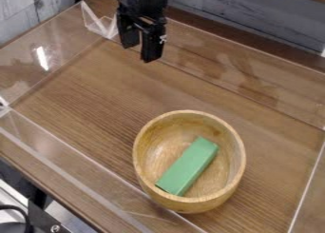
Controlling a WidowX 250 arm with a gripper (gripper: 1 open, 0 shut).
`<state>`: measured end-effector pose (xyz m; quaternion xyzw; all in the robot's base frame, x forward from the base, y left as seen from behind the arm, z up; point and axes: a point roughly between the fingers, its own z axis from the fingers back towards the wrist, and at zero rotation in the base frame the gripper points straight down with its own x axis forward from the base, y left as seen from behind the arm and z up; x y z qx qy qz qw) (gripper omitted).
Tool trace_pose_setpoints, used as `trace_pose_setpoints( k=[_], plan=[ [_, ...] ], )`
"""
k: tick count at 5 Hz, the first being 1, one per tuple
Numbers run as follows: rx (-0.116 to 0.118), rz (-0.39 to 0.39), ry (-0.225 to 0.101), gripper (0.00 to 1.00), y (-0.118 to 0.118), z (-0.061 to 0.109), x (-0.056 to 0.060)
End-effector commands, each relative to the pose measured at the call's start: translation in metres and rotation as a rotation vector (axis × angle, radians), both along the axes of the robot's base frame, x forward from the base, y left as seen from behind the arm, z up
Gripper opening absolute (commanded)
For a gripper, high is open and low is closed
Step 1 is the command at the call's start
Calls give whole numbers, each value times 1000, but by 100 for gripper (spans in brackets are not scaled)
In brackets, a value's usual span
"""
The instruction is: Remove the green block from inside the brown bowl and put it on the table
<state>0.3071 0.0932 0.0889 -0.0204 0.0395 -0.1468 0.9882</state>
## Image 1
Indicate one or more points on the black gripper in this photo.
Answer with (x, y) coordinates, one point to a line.
(142, 14)

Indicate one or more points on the green rectangular block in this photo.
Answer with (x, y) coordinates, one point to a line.
(180, 175)

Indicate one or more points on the clear acrylic enclosure walls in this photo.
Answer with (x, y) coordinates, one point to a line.
(80, 94)

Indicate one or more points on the clear acrylic corner bracket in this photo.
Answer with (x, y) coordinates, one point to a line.
(100, 25)

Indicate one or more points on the black table mount bracket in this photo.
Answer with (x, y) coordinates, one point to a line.
(41, 221)

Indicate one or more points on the wooden brown bowl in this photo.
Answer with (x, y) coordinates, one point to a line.
(159, 144)

